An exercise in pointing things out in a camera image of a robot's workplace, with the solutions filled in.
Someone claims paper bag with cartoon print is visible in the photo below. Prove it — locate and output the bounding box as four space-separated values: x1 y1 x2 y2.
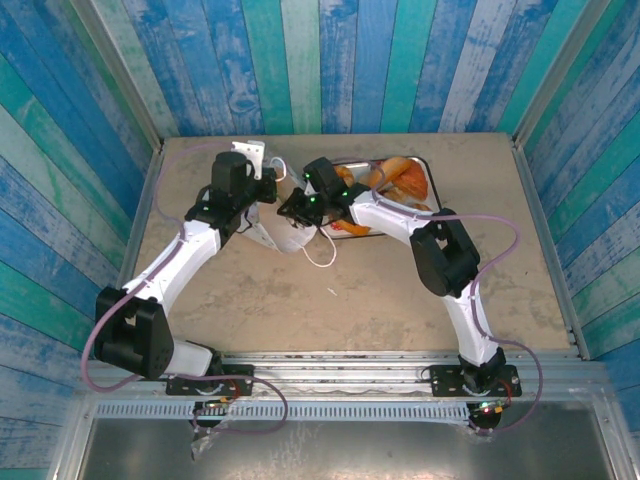
239 154 339 270

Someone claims large oval split loaf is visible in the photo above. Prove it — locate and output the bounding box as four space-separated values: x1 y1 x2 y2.
339 219 374 237

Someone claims long brown fake loaf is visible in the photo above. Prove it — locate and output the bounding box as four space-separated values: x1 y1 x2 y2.
368 156 412 190

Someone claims round powdered fake bun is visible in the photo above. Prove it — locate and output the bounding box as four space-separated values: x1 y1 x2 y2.
379 185 421 206

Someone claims orange fake croissant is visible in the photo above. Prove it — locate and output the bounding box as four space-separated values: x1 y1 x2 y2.
399 162 430 201

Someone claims white strawberry print tray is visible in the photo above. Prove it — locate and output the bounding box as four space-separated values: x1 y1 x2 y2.
319 156 444 241

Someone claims small circuit board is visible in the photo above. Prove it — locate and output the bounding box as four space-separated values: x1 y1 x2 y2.
192 395 239 417
469 398 507 417

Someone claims metal sheet panel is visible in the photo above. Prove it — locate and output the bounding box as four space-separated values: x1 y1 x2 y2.
47 389 640 480

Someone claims clear plastic scrap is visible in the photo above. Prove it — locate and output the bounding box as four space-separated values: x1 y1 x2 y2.
188 418 234 460

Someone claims aluminium corner post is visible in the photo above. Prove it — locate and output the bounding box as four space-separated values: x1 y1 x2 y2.
510 0 615 149
69 0 166 154

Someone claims aluminium front rail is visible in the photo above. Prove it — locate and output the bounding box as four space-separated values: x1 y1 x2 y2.
82 349 609 401

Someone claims purple cable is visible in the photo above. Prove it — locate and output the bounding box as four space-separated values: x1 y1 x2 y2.
329 158 545 437
81 141 290 435

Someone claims grey slotted cable duct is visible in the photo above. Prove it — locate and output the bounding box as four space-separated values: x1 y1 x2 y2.
93 401 474 422

